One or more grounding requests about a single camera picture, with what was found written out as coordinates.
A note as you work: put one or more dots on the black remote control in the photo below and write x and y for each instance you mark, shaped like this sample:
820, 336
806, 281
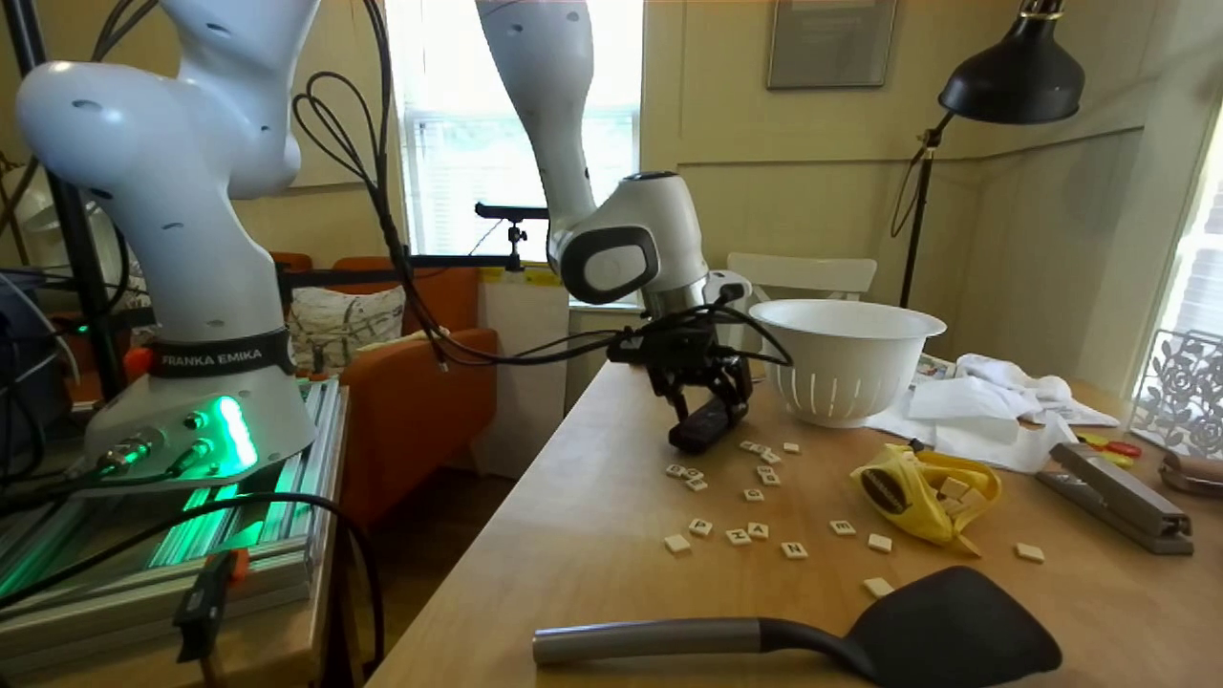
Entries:
706, 427

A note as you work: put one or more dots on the black spatula grey handle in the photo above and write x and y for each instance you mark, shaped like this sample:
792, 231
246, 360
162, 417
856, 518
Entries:
950, 630

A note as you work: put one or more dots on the framed wall picture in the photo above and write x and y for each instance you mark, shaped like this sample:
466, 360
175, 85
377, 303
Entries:
826, 44

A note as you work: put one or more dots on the black camera on stand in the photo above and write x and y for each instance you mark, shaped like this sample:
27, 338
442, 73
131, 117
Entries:
515, 220

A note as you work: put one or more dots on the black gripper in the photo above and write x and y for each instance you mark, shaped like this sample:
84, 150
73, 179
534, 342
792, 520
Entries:
689, 355

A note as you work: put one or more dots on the orange armchair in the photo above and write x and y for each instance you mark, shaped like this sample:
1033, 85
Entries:
406, 408

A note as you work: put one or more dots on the black desk lamp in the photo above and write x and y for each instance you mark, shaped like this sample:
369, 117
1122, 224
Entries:
1026, 77

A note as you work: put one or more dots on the white colander bowl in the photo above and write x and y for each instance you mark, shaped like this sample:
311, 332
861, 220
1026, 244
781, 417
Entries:
843, 360

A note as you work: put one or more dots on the yellow tape dispenser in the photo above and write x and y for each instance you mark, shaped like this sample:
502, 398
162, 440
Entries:
931, 496

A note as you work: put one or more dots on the stack of papers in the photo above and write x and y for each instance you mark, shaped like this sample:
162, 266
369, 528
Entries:
987, 412

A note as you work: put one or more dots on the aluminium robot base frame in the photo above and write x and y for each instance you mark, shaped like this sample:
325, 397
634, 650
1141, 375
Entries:
103, 574

